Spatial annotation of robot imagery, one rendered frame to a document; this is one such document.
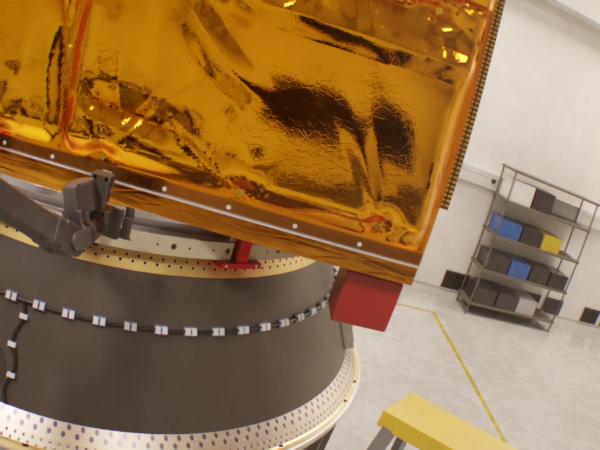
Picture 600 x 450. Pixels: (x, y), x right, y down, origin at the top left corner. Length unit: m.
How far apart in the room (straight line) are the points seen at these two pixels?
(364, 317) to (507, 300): 6.05
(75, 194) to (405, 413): 0.86
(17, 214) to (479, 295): 6.67
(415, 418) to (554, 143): 6.66
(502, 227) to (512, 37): 2.44
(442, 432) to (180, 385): 0.66
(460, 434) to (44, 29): 1.37
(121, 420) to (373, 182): 0.83
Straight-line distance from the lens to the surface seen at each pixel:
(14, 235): 1.46
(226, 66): 1.26
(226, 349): 1.53
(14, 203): 0.95
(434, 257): 7.45
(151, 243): 1.38
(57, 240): 1.02
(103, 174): 1.14
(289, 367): 1.71
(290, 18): 1.26
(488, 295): 7.33
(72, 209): 1.09
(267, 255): 1.55
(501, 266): 7.25
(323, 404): 1.87
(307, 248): 1.37
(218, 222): 1.36
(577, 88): 7.91
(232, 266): 1.47
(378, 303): 1.48
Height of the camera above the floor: 2.16
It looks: 14 degrees down
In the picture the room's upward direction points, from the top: 17 degrees clockwise
